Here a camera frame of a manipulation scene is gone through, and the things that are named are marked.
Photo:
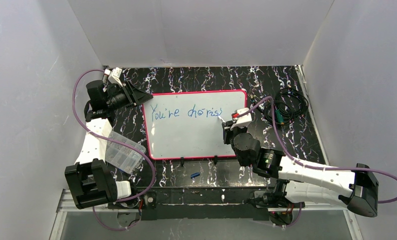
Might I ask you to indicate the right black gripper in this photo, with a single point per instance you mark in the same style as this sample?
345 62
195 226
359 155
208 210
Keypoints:
227 134

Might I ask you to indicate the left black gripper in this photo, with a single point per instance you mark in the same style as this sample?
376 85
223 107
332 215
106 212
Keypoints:
130 94

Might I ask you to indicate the blue marker cap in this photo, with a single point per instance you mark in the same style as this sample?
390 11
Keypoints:
194 175

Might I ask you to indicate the white blue whiteboard marker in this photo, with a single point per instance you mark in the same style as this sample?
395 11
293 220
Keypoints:
221 119

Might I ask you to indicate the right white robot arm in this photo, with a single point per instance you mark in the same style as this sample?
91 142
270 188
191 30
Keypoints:
299 181

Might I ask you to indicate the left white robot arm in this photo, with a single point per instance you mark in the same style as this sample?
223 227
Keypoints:
89 179

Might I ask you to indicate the pink framed whiteboard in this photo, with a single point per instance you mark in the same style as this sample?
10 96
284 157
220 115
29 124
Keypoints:
186 124

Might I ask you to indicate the left black board clip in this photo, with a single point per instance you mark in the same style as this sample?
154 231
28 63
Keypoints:
182 161

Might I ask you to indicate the clear plastic screw box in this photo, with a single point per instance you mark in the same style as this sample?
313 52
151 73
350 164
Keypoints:
123 158

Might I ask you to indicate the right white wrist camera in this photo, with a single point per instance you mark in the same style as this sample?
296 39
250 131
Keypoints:
241 118

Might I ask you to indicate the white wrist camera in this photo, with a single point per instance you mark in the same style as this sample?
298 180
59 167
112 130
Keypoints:
241 118
114 76

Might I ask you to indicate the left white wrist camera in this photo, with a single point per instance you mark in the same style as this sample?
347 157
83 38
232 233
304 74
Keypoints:
114 76

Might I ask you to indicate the green handled screwdriver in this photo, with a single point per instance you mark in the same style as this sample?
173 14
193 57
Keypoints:
279 117

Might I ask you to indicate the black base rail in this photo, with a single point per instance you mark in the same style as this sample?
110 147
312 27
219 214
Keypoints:
202 203

